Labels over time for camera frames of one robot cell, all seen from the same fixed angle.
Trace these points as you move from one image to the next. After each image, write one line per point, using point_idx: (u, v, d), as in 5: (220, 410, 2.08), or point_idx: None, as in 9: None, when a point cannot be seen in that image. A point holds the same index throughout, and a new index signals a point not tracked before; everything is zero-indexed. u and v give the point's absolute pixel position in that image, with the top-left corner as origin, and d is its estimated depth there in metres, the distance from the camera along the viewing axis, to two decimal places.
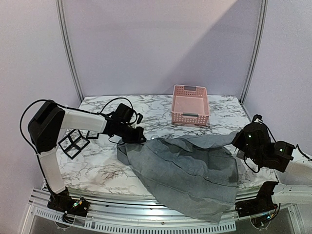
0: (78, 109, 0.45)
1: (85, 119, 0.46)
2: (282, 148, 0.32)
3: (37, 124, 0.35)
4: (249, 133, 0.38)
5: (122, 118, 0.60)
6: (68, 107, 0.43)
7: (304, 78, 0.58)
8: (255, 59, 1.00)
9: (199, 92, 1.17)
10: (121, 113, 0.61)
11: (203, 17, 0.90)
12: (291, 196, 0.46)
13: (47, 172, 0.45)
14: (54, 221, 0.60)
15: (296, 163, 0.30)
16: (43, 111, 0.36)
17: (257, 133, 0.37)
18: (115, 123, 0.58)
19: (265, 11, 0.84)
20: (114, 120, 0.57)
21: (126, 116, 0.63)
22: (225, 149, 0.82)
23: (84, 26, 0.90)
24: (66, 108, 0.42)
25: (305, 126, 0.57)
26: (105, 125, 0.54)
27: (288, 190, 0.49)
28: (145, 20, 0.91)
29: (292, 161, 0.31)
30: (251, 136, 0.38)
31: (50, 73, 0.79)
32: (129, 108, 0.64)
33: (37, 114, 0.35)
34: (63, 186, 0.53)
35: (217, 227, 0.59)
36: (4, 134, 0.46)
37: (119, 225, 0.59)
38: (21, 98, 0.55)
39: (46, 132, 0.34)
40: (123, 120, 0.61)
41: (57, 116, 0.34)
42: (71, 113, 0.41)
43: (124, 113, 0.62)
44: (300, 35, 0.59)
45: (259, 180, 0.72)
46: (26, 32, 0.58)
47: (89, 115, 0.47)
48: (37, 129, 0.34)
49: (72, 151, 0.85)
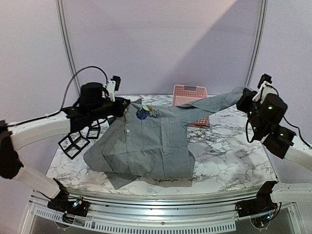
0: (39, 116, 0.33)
1: (50, 127, 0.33)
2: (282, 133, 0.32)
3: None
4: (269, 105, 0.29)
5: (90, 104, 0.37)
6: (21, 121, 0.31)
7: (304, 77, 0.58)
8: (255, 59, 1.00)
9: (199, 92, 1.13)
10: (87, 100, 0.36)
11: (203, 17, 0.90)
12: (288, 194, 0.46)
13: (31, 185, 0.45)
14: (54, 221, 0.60)
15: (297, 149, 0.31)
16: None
17: (278, 110, 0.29)
18: (82, 114, 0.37)
19: (265, 10, 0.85)
20: (80, 113, 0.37)
21: (96, 97, 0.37)
22: (218, 151, 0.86)
23: (85, 26, 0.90)
24: (16, 124, 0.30)
25: (304, 125, 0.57)
26: (70, 124, 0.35)
27: (287, 187, 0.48)
28: (145, 19, 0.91)
29: (292, 146, 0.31)
30: (271, 108, 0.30)
31: (50, 74, 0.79)
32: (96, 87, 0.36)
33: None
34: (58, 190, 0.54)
35: (217, 227, 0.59)
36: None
37: (119, 225, 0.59)
38: (22, 98, 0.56)
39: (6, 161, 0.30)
40: (91, 105, 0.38)
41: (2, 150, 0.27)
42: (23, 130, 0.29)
43: (91, 94, 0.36)
44: (299, 35, 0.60)
45: (259, 180, 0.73)
46: (27, 33, 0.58)
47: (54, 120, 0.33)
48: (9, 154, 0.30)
49: (72, 151, 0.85)
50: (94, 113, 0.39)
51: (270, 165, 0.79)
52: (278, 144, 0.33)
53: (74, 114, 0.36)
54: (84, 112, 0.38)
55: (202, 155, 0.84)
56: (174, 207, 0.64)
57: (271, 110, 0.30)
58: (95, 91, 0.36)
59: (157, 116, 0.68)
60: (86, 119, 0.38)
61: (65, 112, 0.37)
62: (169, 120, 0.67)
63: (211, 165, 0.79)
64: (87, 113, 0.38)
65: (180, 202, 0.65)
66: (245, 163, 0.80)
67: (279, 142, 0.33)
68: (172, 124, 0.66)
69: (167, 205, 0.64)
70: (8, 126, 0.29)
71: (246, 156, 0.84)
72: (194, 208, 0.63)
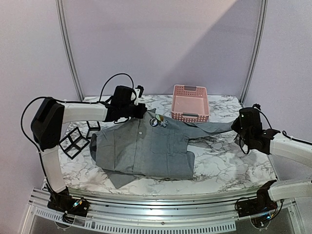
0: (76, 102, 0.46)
1: (87, 111, 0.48)
2: (265, 132, 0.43)
3: (38, 124, 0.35)
4: (242, 113, 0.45)
5: (122, 102, 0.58)
6: (66, 102, 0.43)
7: (304, 77, 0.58)
8: (255, 59, 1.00)
9: (199, 92, 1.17)
10: (119, 97, 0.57)
11: (204, 17, 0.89)
12: (282, 190, 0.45)
13: (49, 171, 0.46)
14: (54, 221, 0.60)
15: (277, 142, 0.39)
16: (43, 110, 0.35)
17: (248, 114, 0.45)
18: (116, 108, 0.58)
19: (265, 11, 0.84)
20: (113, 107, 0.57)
21: (126, 97, 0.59)
22: (218, 151, 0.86)
23: (84, 26, 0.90)
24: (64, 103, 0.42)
25: (304, 126, 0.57)
26: (106, 113, 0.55)
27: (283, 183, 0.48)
28: (145, 19, 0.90)
29: (273, 140, 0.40)
30: (243, 116, 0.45)
31: (50, 75, 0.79)
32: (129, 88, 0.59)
33: (37, 114, 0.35)
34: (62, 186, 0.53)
35: (217, 227, 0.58)
36: (3, 134, 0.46)
37: (119, 225, 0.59)
38: (22, 98, 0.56)
39: (50, 128, 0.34)
40: (123, 103, 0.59)
41: (57, 113, 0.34)
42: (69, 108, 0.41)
43: (124, 94, 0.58)
44: (300, 36, 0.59)
45: (259, 180, 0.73)
46: (26, 35, 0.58)
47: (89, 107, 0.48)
48: (40, 127, 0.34)
49: (72, 151, 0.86)
50: (122, 109, 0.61)
51: (269, 165, 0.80)
52: (261, 142, 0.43)
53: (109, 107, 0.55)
54: (117, 107, 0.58)
55: (202, 155, 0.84)
56: (174, 207, 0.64)
57: (245, 116, 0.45)
58: (126, 92, 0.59)
59: (166, 126, 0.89)
60: (115, 111, 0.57)
61: (102, 104, 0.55)
62: (174, 132, 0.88)
63: (211, 165, 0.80)
64: (118, 107, 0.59)
65: (180, 202, 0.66)
66: (244, 163, 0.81)
67: (263, 139, 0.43)
68: (176, 135, 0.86)
69: (167, 205, 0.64)
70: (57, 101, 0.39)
71: (246, 156, 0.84)
72: (194, 208, 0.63)
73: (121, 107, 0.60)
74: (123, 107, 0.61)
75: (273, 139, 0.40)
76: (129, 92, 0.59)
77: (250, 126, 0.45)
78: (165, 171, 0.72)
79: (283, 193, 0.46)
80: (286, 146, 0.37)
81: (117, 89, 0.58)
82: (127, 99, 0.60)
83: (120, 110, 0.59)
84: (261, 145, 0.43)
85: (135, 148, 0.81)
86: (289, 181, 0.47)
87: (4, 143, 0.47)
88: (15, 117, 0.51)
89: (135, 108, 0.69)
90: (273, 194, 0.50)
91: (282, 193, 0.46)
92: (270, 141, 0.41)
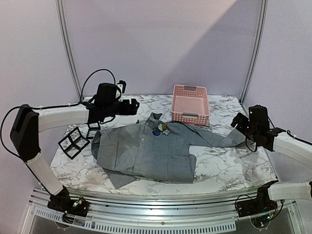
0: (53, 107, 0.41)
1: (66, 115, 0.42)
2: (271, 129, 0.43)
3: (16, 133, 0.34)
4: (250, 109, 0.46)
5: (106, 101, 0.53)
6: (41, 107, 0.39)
7: (304, 76, 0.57)
8: (255, 59, 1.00)
9: (199, 92, 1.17)
10: (103, 95, 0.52)
11: (204, 17, 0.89)
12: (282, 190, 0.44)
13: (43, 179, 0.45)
14: (54, 221, 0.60)
15: (281, 140, 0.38)
16: (20, 119, 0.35)
17: (257, 110, 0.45)
18: (99, 108, 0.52)
19: (265, 11, 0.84)
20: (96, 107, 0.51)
21: (110, 95, 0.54)
22: (218, 151, 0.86)
23: (84, 26, 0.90)
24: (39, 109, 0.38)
25: (305, 126, 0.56)
26: (88, 115, 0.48)
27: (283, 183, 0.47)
28: (145, 19, 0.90)
29: (277, 137, 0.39)
30: (252, 112, 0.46)
31: (50, 74, 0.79)
32: (110, 85, 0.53)
33: (15, 123, 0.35)
34: (61, 187, 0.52)
35: (217, 227, 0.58)
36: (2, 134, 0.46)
37: (119, 225, 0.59)
38: (22, 98, 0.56)
39: (26, 138, 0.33)
40: (107, 101, 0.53)
41: (32, 122, 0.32)
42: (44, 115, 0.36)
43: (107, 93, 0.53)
44: (300, 35, 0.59)
45: (259, 180, 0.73)
46: (26, 34, 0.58)
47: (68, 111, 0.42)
48: (17, 137, 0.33)
49: (72, 151, 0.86)
50: (107, 108, 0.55)
51: (269, 165, 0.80)
52: (266, 138, 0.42)
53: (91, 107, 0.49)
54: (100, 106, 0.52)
55: (202, 155, 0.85)
56: (174, 207, 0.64)
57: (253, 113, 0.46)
58: (108, 87, 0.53)
59: (168, 134, 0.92)
60: (99, 111, 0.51)
61: (83, 105, 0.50)
62: (176, 138, 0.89)
63: (211, 165, 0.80)
64: (102, 107, 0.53)
65: (180, 202, 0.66)
66: (244, 163, 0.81)
67: (267, 136, 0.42)
68: (178, 140, 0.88)
69: (167, 205, 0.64)
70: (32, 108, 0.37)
71: (246, 156, 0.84)
72: (194, 208, 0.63)
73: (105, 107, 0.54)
74: (108, 106, 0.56)
75: (277, 136, 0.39)
76: (112, 89, 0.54)
77: (258, 123, 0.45)
78: (165, 175, 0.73)
79: (281, 193, 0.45)
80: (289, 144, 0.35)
81: (100, 87, 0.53)
82: (112, 97, 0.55)
83: (105, 110, 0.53)
84: (265, 141, 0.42)
85: (137, 151, 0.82)
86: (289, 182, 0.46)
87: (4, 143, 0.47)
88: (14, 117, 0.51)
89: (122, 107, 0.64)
90: (272, 193, 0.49)
91: (280, 194, 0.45)
92: (274, 138, 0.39)
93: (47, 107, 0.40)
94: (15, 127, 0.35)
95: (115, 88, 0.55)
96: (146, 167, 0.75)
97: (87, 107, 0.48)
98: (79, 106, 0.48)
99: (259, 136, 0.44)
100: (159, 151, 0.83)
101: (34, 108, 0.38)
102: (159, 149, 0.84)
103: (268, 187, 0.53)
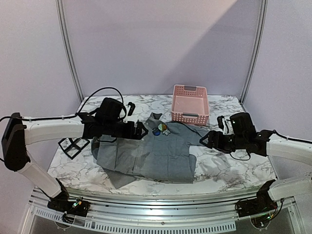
0: (46, 118, 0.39)
1: (58, 129, 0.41)
2: (260, 134, 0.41)
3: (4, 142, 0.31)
4: (233, 119, 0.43)
5: (108, 117, 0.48)
6: (33, 118, 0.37)
7: (304, 76, 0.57)
8: (255, 59, 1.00)
9: (199, 92, 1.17)
10: (105, 111, 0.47)
11: (204, 17, 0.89)
12: (282, 189, 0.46)
13: (38, 182, 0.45)
14: (54, 221, 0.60)
15: (274, 143, 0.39)
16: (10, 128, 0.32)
17: (240, 119, 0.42)
18: (97, 123, 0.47)
19: (265, 11, 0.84)
20: (95, 120, 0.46)
21: (113, 113, 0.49)
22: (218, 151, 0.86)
23: (83, 26, 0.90)
24: (30, 121, 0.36)
25: (305, 126, 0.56)
26: (83, 129, 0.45)
27: (283, 182, 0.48)
28: (145, 19, 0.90)
29: (268, 142, 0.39)
30: (235, 122, 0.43)
31: (50, 74, 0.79)
32: (114, 102, 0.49)
33: (6, 131, 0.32)
34: (58, 190, 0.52)
35: (217, 227, 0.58)
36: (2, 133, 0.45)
37: (119, 225, 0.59)
38: (22, 98, 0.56)
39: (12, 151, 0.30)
40: (109, 118, 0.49)
41: (17, 135, 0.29)
42: (34, 128, 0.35)
43: (110, 109, 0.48)
44: (300, 36, 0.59)
45: (259, 180, 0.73)
46: (26, 34, 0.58)
47: (62, 124, 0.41)
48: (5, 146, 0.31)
49: (72, 151, 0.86)
50: (107, 125, 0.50)
51: (269, 165, 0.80)
52: (257, 144, 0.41)
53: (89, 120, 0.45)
54: (99, 122, 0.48)
55: (202, 155, 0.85)
56: (174, 207, 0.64)
57: (238, 122, 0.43)
58: (113, 106, 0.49)
59: (168, 134, 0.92)
60: (96, 126, 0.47)
61: (80, 117, 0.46)
62: (176, 139, 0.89)
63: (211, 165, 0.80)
64: (101, 123, 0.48)
65: (180, 202, 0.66)
66: (244, 163, 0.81)
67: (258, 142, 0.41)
68: (178, 140, 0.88)
69: (167, 205, 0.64)
70: (22, 120, 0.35)
71: (246, 156, 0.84)
72: (194, 208, 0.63)
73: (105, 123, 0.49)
74: (108, 123, 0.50)
75: (269, 141, 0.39)
76: (116, 107, 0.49)
77: (244, 130, 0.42)
78: (165, 175, 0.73)
79: (282, 192, 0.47)
80: (283, 146, 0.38)
81: (104, 102, 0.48)
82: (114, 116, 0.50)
83: (103, 126, 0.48)
84: (257, 147, 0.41)
85: (137, 151, 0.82)
86: (287, 180, 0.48)
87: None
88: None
89: (124, 126, 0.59)
90: (272, 194, 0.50)
91: (281, 193, 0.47)
92: (266, 143, 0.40)
93: (38, 118, 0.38)
94: (4, 136, 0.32)
95: (120, 107, 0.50)
96: (146, 167, 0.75)
97: (83, 121, 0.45)
98: (74, 119, 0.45)
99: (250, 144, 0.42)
100: (159, 151, 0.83)
101: (23, 118, 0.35)
102: (159, 149, 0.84)
103: (268, 189, 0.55)
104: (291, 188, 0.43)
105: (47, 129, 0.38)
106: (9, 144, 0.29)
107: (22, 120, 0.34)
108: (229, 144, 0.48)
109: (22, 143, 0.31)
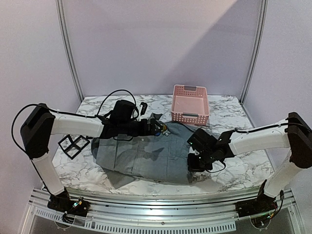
0: (72, 113, 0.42)
1: (80, 125, 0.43)
2: (221, 139, 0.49)
3: (27, 129, 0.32)
4: (190, 141, 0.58)
5: (122, 118, 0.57)
6: (60, 111, 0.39)
7: (304, 76, 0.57)
8: (255, 59, 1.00)
9: (199, 92, 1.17)
10: (120, 111, 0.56)
11: (204, 16, 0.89)
12: (279, 184, 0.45)
13: (47, 178, 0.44)
14: (54, 221, 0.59)
15: (234, 142, 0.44)
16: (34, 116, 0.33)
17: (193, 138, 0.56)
18: (113, 125, 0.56)
19: (265, 10, 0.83)
20: (111, 123, 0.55)
21: (126, 113, 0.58)
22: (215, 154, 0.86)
23: (83, 25, 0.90)
24: (58, 112, 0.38)
25: None
26: (103, 128, 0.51)
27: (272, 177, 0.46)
28: (145, 19, 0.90)
29: (230, 143, 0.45)
30: (192, 143, 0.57)
31: (50, 73, 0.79)
32: (128, 104, 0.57)
33: (29, 119, 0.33)
34: (61, 189, 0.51)
35: (217, 227, 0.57)
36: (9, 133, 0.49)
37: (119, 225, 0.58)
38: (21, 98, 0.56)
39: (35, 139, 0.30)
40: (123, 118, 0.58)
41: (46, 123, 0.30)
42: (61, 119, 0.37)
43: (123, 111, 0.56)
44: (300, 35, 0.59)
45: (259, 180, 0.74)
46: (25, 33, 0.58)
47: (83, 121, 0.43)
48: (27, 133, 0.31)
49: (72, 151, 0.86)
50: (121, 125, 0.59)
51: (269, 165, 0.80)
52: (222, 149, 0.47)
53: (107, 123, 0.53)
54: (115, 123, 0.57)
55: None
56: (174, 207, 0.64)
57: (194, 140, 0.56)
58: (126, 107, 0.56)
59: (168, 134, 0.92)
60: (112, 128, 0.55)
61: (99, 118, 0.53)
62: (176, 139, 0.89)
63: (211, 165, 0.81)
64: (116, 124, 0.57)
65: (180, 202, 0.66)
66: (244, 163, 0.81)
67: (223, 146, 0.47)
68: (178, 141, 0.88)
69: (167, 205, 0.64)
70: (50, 110, 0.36)
71: (246, 156, 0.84)
72: (194, 208, 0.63)
73: (119, 124, 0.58)
74: (123, 123, 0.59)
75: (231, 142, 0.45)
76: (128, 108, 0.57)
77: (204, 143, 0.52)
78: (165, 175, 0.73)
79: (278, 185, 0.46)
80: (243, 142, 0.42)
81: (118, 105, 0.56)
82: (128, 118, 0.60)
83: (118, 127, 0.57)
84: (223, 151, 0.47)
85: (136, 151, 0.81)
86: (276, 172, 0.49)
87: (8, 141, 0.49)
88: (22, 115, 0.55)
89: (139, 126, 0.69)
90: (270, 193, 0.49)
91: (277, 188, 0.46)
92: (229, 144, 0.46)
93: (64, 111, 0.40)
94: (28, 123, 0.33)
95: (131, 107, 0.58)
96: (146, 167, 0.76)
97: (103, 122, 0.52)
98: (96, 119, 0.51)
99: (214, 152, 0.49)
100: (159, 151, 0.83)
101: (52, 109, 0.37)
102: (159, 149, 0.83)
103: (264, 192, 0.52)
104: (282, 176, 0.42)
105: (70, 123, 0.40)
106: (37, 126, 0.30)
107: (49, 110, 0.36)
108: (202, 159, 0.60)
109: (48, 130, 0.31)
